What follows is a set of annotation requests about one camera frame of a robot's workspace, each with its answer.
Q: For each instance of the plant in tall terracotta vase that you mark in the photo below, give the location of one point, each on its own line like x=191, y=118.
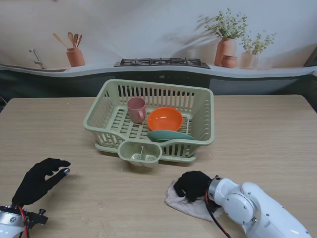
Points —
x=225, y=49

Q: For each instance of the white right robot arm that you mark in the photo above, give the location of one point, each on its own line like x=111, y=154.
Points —
x=255, y=208

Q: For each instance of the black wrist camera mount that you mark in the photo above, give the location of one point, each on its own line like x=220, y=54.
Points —
x=37, y=218
x=214, y=207

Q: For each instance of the metal faucet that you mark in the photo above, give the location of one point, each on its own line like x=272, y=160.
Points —
x=37, y=57

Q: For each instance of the orange plastic bowl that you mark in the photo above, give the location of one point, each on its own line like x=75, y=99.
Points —
x=166, y=120

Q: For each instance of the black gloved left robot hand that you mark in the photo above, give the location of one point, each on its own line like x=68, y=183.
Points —
x=34, y=183

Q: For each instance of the clear glass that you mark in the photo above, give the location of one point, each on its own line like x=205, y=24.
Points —
x=265, y=63

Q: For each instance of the grey kitchen countertop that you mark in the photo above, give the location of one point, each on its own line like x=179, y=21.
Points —
x=247, y=72

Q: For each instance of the beige wiping cloth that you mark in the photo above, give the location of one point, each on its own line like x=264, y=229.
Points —
x=188, y=208

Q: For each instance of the wooden spoon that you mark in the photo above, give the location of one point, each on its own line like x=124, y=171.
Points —
x=79, y=39
x=70, y=37
x=75, y=38

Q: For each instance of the wooden spatula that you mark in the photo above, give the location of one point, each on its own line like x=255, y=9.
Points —
x=59, y=39

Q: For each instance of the black gas stove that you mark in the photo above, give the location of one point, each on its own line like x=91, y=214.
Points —
x=161, y=62

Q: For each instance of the pale green cutlery holder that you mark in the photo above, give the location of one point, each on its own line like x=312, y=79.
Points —
x=127, y=150

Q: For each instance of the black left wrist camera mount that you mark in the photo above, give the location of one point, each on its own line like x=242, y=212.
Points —
x=37, y=218

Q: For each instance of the plant in pale pot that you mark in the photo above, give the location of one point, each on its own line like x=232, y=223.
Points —
x=248, y=60

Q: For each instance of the pink plastic mug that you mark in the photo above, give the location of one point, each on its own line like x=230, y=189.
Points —
x=136, y=110

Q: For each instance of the teal plastic plate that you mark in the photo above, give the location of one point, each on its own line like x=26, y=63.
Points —
x=166, y=136

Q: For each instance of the pale green plastic dish rack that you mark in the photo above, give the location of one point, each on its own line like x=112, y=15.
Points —
x=208, y=138

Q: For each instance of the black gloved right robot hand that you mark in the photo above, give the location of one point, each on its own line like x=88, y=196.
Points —
x=194, y=184

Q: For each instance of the terracotta utensil pot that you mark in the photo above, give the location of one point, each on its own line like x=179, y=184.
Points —
x=75, y=58

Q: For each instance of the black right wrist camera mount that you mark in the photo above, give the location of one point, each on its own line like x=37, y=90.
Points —
x=214, y=207

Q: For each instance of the small round terracotta pot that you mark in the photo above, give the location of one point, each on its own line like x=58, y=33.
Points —
x=229, y=62

